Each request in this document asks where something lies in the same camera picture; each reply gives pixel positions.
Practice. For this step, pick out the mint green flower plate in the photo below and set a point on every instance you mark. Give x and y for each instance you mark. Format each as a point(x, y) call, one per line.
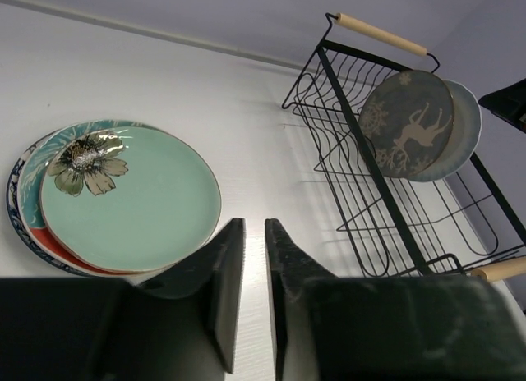
point(130, 199)

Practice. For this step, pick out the blue floral white plate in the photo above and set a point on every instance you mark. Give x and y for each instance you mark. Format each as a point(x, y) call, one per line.
point(14, 213)

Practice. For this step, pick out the dark grey green plate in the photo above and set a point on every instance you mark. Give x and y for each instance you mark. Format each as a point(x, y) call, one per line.
point(407, 121)

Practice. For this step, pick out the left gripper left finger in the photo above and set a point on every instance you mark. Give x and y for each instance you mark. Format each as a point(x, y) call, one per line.
point(178, 325)

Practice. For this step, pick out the black wire dish rack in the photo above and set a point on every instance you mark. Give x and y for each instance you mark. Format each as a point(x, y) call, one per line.
point(397, 227)

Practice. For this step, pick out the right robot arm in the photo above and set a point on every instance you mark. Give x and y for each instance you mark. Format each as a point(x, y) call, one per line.
point(508, 104)

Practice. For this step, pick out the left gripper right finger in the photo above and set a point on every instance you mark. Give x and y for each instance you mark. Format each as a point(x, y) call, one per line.
point(442, 327)

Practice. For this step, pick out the white grey bowl plate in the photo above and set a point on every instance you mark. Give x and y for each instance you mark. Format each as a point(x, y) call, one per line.
point(464, 136)

